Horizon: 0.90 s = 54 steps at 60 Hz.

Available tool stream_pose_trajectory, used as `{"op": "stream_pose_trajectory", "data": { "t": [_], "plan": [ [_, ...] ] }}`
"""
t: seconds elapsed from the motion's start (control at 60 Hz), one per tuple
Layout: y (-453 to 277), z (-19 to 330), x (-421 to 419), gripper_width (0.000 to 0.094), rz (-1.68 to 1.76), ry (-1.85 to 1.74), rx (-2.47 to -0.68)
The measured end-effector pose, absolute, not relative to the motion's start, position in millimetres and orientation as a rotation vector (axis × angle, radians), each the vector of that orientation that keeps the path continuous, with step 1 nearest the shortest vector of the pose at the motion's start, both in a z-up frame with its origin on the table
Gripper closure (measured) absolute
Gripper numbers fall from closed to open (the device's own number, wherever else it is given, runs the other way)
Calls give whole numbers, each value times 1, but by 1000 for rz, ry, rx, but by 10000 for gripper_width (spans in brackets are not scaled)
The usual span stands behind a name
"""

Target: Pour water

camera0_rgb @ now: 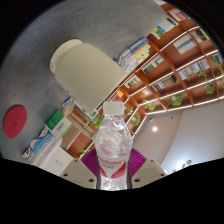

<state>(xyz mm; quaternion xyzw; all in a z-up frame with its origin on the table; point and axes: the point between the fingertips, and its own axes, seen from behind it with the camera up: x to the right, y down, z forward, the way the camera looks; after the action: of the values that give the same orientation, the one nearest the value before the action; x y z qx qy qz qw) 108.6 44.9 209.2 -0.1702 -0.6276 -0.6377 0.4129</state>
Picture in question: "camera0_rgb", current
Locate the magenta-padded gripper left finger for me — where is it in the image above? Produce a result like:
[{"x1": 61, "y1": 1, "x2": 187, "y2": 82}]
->
[{"x1": 59, "y1": 148, "x2": 100, "y2": 190}]

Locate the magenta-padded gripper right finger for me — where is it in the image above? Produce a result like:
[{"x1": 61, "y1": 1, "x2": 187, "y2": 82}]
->
[{"x1": 128, "y1": 148, "x2": 168, "y2": 190}]

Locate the clear plastic water bottle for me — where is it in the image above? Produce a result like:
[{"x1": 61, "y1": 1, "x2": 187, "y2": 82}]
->
[{"x1": 94, "y1": 101, "x2": 134, "y2": 192}]

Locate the multi-globe ceiling lamp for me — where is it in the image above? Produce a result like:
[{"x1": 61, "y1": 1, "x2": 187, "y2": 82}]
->
[{"x1": 173, "y1": 159, "x2": 194, "y2": 174}]

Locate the stack of white books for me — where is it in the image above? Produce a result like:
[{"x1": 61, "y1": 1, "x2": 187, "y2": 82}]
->
[{"x1": 44, "y1": 109, "x2": 73, "y2": 140}]

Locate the flat round red coaster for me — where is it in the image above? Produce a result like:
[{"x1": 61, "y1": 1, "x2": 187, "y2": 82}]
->
[{"x1": 2, "y1": 104, "x2": 28, "y2": 139}]

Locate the white ceramic cup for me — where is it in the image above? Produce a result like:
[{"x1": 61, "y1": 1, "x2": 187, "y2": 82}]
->
[{"x1": 49, "y1": 38, "x2": 130, "y2": 115}]

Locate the wooden wall shelf unit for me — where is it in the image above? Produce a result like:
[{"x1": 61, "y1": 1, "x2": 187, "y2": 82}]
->
[{"x1": 78, "y1": 0, "x2": 224, "y2": 159}]

